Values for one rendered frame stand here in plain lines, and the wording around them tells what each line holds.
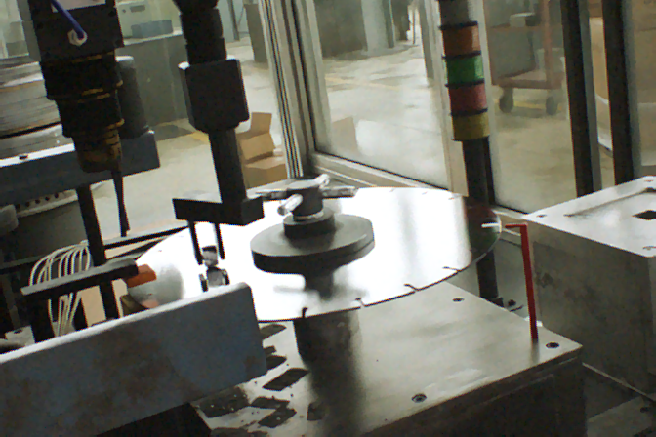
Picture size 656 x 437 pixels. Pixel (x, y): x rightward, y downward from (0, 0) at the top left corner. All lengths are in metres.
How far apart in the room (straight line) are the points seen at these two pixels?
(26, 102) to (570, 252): 0.79
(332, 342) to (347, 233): 0.10
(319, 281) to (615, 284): 0.30
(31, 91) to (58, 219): 0.20
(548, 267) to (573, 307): 0.05
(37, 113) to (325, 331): 0.69
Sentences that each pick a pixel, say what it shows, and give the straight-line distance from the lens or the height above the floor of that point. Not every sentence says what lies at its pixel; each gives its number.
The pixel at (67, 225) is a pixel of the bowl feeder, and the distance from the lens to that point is 1.43.
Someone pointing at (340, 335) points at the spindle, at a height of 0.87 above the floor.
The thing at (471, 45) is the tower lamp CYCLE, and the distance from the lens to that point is 1.00.
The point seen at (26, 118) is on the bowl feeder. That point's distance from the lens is 1.35.
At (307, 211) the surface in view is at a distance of 0.77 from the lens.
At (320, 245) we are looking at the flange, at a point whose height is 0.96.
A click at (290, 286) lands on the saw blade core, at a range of 0.70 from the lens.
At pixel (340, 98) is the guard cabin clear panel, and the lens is 1.76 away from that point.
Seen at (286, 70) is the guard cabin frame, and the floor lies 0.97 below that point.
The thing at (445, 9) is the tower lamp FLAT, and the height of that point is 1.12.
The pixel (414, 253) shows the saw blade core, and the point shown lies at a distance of 0.73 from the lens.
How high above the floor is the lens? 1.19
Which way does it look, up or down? 15 degrees down
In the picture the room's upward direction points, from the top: 9 degrees counter-clockwise
